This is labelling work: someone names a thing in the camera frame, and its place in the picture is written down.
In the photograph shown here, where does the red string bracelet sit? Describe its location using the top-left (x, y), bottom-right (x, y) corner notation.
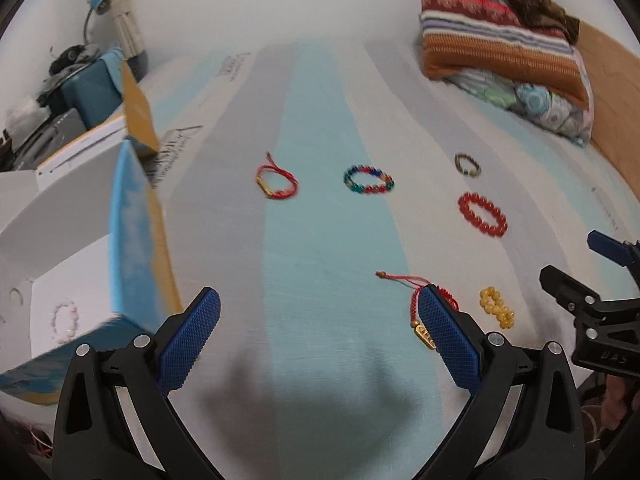
top-left (256, 152), bottom-right (300, 200)

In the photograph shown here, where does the striped bed mattress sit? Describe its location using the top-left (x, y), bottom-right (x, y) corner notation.
top-left (135, 40), bottom-right (640, 480)

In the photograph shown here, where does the red bead bracelet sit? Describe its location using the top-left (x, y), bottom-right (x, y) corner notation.
top-left (458, 192), bottom-right (509, 239)

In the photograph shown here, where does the blue desk lamp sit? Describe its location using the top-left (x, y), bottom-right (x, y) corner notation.
top-left (81, 0), bottom-right (114, 50)

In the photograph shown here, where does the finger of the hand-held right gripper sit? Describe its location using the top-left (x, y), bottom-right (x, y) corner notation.
top-left (540, 266), bottom-right (640, 341)
top-left (587, 230), bottom-right (640, 301)

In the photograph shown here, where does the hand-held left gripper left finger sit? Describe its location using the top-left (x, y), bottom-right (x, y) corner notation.
top-left (52, 287), bottom-right (222, 480)

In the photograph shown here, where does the floral pillow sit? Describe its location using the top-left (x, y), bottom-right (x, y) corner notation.
top-left (446, 67), bottom-right (594, 149)

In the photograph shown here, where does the beige curtain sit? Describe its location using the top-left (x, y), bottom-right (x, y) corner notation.
top-left (97, 0), bottom-right (147, 59)

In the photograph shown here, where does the yellow bead bracelet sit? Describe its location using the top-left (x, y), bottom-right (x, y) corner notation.
top-left (478, 287), bottom-right (516, 330)

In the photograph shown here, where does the black clutter pile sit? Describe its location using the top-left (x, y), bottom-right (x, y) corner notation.
top-left (49, 45), bottom-right (102, 80)

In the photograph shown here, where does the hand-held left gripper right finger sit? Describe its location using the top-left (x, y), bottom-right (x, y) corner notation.
top-left (415, 285), bottom-right (586, 480)

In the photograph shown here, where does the pink bead bracelet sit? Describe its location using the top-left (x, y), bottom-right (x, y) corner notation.
top-left (50, 299), bottom-right (81, 345)

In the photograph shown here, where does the brown wooden bead bracelet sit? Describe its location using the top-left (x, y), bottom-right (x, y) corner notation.
top-left (454, 153), bottom-right (482, 179)

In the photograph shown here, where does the red braided bracelet gold tag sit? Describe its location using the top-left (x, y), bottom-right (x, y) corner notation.
top-left (376, 270), bottom-right (459, 351)

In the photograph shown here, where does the striped orange pillow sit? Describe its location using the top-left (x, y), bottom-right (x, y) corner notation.
top-left (419, 0), bottom-right (594, 111)

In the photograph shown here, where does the person's right hand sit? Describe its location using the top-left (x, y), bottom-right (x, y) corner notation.
top-left (602, 374), bottom-right (640, 431)

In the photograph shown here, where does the white and blue cardboard box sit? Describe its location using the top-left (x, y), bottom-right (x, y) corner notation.
top-left (0, 62), bottom-right (183, 406)

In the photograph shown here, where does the grey suitcase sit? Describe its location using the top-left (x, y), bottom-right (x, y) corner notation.
top-left (0, 107), bottom-right (89, 174)

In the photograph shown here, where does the multicolour bead bracelet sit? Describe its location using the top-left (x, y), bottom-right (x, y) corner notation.
top-left (343, 164), bottom-right (395, 196)

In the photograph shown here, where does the blue appliance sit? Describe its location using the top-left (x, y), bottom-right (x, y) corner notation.
top-left (61, 50), bottom-right (126, 131)

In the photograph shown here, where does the wooden bed frame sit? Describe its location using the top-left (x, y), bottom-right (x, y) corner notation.
top-left (574, 20), bottom-right (640, 207)

